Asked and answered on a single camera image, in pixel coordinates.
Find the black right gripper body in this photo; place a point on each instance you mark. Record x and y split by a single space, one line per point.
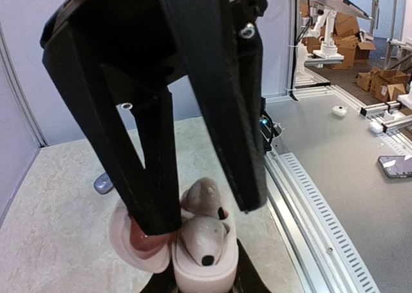
125 35

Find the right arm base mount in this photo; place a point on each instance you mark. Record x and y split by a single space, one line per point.
268 128

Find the white round case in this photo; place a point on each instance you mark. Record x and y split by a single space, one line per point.
189 276

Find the cardboard boxes pile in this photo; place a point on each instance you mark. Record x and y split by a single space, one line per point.
331 35

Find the smartphone on side table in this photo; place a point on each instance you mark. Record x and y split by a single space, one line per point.
396 166

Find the aluminium front rail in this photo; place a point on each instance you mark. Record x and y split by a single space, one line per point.
326 258

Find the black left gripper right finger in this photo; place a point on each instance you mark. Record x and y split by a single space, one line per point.
248 279

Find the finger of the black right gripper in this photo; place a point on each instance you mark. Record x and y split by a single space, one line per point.
222 52
153 203

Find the blue earbud charging case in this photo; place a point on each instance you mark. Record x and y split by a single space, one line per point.
103 184

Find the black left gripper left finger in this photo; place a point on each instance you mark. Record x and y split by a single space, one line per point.
161 283

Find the white object on side table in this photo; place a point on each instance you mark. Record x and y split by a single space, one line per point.
340 111

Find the right aluminium corner post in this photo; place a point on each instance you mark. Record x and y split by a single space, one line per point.
19 95

